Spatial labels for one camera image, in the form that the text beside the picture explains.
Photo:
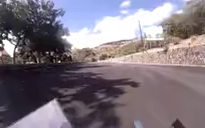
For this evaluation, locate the low bushes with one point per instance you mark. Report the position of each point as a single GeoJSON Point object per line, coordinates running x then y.
{"type": "Point", "coordinates": [84, 54]}

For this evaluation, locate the stone retaining wall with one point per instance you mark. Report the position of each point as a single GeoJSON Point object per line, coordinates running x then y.
{"type": "Point", "coordinates": [176, 55]}

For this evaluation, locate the dry scrub hillside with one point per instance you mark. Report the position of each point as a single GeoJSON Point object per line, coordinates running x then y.
{"type": "Point", "coordinates": [120, 46]}

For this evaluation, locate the grey asphalt road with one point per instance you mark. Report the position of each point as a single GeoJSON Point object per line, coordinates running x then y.
{"type": "Point", "coordinates": [146, 90]}

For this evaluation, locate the utility pole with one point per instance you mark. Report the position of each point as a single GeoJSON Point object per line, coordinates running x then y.
{"type": "Point", "coordinates": [141, 33]}

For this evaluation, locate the tree on slope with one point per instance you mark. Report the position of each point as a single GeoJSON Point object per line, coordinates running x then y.
{"type": "Point", "coordinates": [190, 18]}

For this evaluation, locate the large dark tree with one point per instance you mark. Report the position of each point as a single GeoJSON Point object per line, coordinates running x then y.
{"type": "Point", "coordinates": [36, 30]}

